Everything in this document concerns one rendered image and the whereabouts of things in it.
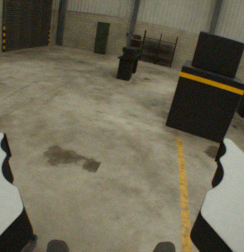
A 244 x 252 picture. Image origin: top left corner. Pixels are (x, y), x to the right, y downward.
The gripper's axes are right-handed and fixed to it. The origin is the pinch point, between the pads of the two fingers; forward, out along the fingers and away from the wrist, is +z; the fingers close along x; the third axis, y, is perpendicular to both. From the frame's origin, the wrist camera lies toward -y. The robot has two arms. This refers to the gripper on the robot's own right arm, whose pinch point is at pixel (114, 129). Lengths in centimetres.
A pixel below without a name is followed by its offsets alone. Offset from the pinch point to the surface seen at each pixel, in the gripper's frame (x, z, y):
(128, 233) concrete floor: 15, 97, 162
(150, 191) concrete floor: 44, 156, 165
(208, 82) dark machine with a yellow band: 166, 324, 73
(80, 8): -247, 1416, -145
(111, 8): -42, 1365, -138
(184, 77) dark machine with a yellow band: 125, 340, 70
